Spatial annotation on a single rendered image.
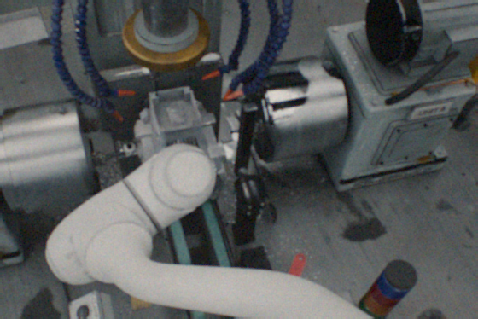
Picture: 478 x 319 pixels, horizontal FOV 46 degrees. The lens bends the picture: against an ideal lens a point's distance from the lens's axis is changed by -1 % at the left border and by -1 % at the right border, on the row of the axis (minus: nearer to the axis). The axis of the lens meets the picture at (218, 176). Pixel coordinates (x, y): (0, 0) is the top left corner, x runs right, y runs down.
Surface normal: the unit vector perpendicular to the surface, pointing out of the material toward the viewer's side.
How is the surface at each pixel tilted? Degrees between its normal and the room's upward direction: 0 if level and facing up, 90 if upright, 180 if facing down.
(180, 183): 34
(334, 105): 40
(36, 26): 0
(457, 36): 0
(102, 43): 90
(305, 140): 77
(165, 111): 0
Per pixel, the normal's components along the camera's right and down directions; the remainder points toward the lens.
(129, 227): 0.56, -0.24
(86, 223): -0.35, -0.60
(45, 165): 0.21, 0.18
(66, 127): 0.08, -0.39
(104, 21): 0.26, 0.82
